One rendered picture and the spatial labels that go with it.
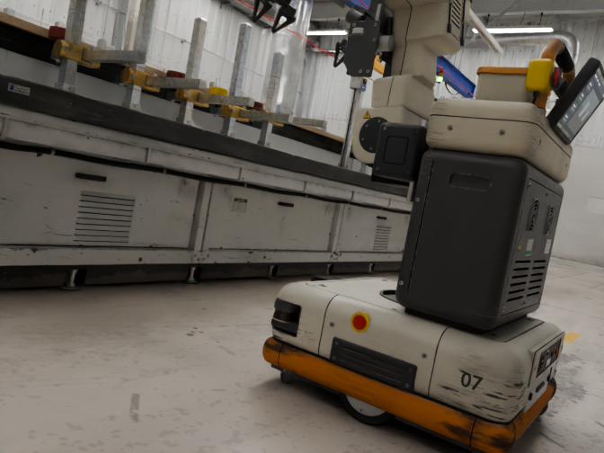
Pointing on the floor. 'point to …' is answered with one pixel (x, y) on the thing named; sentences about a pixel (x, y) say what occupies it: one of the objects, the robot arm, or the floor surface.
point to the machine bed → (168, 204)
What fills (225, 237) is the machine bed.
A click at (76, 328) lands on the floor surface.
